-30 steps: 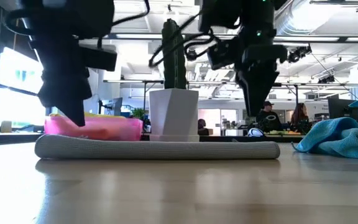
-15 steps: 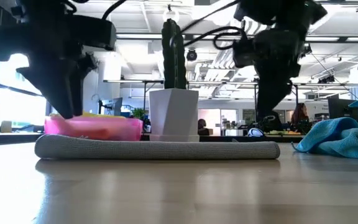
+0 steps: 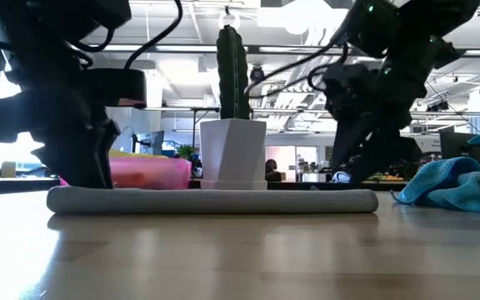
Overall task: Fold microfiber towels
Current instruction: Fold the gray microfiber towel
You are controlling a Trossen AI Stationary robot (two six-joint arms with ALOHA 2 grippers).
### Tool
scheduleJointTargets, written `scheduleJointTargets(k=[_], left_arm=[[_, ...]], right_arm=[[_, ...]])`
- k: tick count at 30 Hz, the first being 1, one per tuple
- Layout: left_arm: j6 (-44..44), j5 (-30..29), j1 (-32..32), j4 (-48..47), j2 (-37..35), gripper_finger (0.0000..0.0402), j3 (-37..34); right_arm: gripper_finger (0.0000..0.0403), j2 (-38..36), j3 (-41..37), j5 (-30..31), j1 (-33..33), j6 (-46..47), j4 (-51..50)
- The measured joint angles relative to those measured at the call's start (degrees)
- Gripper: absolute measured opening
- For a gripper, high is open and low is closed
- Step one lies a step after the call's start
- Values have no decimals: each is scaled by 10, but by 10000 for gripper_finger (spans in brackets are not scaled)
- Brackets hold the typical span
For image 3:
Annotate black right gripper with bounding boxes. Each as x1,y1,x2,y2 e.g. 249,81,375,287
322,62,428,185

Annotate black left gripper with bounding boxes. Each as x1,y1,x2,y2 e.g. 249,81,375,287
0,89,121,189

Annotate yellow microfiber towel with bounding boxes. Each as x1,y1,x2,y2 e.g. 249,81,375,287
108,148,170,160

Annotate pink plastic bin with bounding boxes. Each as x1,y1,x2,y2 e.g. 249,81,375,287
58,156,193,191

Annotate light blue microfiber towel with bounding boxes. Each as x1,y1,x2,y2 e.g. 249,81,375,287
391,129,480,216

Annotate grey microfiber towel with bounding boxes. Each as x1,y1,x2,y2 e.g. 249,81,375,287
46,185,379,216

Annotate computer monitor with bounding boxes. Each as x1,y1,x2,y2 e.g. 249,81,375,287
131,129,166,156

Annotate green potted plant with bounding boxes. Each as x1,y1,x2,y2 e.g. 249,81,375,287
175,144,198,162

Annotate person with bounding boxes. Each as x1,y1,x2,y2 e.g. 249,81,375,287
264,158,283,183

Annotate black monitor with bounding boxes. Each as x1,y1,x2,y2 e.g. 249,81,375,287
438,131,480,168

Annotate white hexagonal plant pot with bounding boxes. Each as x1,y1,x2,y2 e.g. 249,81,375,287
199,117,268,192

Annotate green cactus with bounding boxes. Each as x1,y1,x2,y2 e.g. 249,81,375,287
216,23,252,121

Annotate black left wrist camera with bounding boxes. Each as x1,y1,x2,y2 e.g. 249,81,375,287
84,67,148,108

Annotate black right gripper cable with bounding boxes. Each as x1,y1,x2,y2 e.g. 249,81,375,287
243,39,349,101

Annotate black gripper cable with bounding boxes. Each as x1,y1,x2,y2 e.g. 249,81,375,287
243,39,349,101
68,0,183,71

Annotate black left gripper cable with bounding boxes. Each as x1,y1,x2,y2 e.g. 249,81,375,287
68,0,183,71

